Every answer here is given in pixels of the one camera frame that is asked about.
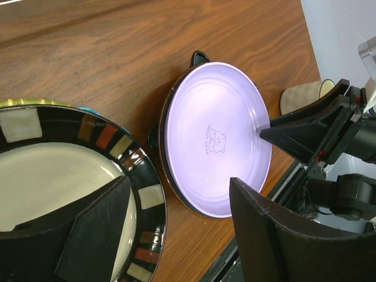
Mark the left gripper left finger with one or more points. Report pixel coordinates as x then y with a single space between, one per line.
77 242

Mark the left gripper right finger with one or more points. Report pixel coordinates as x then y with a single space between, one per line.
304 250

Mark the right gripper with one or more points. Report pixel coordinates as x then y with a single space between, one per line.
321 132

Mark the lavender bear plate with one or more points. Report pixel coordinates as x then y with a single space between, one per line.
250 156

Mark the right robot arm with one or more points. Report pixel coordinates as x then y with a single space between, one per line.
306 189

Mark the beige paper cup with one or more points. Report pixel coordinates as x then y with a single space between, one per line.
299 96

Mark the black rimmed cream plate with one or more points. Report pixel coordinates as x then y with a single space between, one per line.
52 156

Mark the dark blue branch plate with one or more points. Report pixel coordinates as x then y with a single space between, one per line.
194 141

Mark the dark teal bottom dish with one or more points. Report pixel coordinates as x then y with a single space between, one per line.
198 57

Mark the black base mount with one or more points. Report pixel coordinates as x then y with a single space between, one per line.
247 257

